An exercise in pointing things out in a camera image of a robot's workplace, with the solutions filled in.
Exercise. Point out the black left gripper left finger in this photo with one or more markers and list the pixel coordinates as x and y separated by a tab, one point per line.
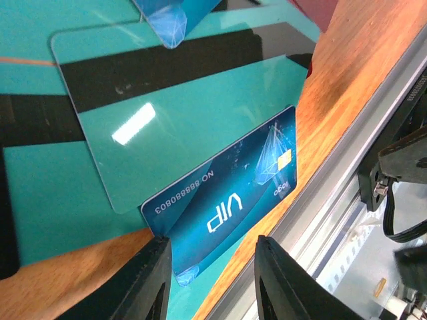
139	290

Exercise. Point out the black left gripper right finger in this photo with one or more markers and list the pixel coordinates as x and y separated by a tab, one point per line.
284	290

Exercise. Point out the blue VIP chip card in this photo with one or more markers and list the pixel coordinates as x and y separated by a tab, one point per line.
207	211

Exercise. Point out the black magnetic stripe card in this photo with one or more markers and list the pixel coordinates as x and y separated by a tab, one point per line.
9	260

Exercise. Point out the teal magnetic stripe card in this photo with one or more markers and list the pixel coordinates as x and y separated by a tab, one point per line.
151	114

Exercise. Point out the blue numbered card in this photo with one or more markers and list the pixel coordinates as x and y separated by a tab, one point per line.
172	20

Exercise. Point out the aluminium front rail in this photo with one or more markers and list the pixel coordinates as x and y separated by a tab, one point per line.
328	229

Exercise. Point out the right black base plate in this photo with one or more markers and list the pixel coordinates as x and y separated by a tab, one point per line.
410	116

